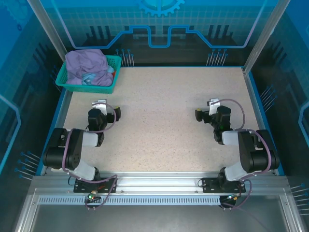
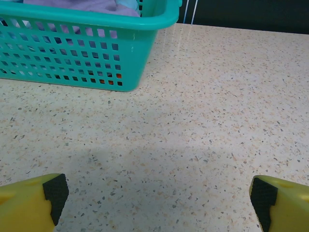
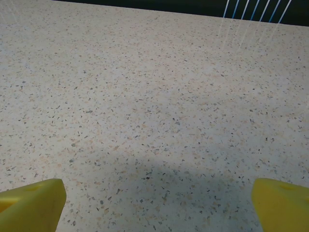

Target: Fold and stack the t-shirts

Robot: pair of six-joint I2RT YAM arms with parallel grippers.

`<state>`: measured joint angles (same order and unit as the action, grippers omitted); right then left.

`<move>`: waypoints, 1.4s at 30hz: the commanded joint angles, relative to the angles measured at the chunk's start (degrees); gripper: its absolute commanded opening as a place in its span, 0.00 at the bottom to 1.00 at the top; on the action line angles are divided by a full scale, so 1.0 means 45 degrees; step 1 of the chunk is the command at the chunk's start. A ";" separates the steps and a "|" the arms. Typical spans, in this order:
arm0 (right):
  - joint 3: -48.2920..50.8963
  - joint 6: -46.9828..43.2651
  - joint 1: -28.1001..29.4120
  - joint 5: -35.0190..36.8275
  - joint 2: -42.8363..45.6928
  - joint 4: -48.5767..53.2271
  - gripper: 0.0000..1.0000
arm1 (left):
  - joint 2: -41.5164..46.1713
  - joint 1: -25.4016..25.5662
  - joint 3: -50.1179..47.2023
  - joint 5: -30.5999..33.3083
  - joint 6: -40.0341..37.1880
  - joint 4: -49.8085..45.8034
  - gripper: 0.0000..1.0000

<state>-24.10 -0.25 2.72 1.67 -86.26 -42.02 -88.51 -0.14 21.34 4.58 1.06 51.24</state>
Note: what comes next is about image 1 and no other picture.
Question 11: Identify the metal lower shelf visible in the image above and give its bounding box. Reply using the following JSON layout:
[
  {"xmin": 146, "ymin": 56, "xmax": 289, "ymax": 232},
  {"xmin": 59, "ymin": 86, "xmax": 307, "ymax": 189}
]
[{"xmin": 14, "ymin": 188, "xmax": 305, "ymax": 232}]

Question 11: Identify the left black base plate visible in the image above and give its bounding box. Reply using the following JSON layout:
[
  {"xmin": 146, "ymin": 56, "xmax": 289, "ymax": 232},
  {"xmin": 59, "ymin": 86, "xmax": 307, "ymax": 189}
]
[{"xmin": 73, "ymin": 177, "xmax": 118, "ymax": 193}]

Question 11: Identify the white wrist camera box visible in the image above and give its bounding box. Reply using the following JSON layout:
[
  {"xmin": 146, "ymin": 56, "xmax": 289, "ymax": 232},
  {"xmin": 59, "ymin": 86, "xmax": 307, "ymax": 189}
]
[
  {"xmin": 91, "ymin": 99, "xmax": 108, "ymax": 115},
  {"xmin": 209, "ymin": 98, "xmax": 222, "ymax": 116}
]

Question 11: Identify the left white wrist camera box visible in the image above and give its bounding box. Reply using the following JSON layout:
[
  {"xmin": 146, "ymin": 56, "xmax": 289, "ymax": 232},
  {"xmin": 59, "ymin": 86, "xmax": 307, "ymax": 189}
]
[{"xmin": 91, "ymin": 99, "xmax": 108, "ymax": 115}]

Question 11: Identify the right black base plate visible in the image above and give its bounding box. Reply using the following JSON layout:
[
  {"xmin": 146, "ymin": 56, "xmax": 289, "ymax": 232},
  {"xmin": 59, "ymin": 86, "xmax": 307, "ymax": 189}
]
[{"xmin": 201, "ymin": 177, "xmax": 247, "ymax": 193}]

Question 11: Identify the light blue t-shirt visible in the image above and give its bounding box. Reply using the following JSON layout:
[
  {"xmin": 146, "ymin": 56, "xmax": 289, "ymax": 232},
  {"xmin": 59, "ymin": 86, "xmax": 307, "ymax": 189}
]
[{"xmin": 81, "ymin": 66, "xmax": 115, "ymax": 86}]

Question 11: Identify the aluminium mounting rail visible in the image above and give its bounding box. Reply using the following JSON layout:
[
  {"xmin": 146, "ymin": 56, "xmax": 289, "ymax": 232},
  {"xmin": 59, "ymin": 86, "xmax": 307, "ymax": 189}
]
[{"xmin": 31, "ymin": 171, "xmax": 290, "ymax": 194}]

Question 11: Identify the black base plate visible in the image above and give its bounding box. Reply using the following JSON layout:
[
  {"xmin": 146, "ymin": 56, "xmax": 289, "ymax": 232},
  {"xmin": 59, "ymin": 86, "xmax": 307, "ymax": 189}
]
[
  {"xmin": 201, "ymin": 177, "xmax": 247, "ymax": 193},
  {"xmin": 73, "ymin": 177, "xmax": 118, "ymax": 193}
]

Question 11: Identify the purple t-shirt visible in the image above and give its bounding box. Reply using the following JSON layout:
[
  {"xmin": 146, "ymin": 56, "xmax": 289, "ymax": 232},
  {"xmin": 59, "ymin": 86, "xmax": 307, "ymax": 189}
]
[{"xmin": 65, "ymin": 49, "xmax": 114, "ymax": 87}]

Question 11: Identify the teal plastic basket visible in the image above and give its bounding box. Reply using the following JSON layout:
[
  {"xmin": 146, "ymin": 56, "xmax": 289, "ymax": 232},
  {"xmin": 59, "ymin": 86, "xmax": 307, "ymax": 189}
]
[{"xmin": 55, "ymin": 53, "xmax": 122, "ymax": 94}]

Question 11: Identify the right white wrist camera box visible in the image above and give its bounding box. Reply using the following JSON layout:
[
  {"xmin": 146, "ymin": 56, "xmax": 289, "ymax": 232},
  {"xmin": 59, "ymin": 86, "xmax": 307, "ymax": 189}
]
[{"xmin": 209, "ymin": 98, "xmax": 222, "ymax": 116}]

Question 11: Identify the slotted grey cable duct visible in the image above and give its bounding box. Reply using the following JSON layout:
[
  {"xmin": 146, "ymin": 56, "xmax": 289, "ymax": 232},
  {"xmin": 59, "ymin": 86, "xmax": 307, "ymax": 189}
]
[{"xmin": 37, "ymin": 196, "xmax": 222, "ymax": 206}]

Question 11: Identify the aluminium frame post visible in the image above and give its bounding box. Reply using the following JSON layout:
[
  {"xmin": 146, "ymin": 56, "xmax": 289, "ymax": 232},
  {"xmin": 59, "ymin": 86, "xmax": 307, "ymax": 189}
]
[
  {"xmin": 26, "ymin": 0, "xmax": 70, "ymax": 58},
  {"xmin": 243, "ymin": 0, "xmax": 290, "ymax": 74}
]

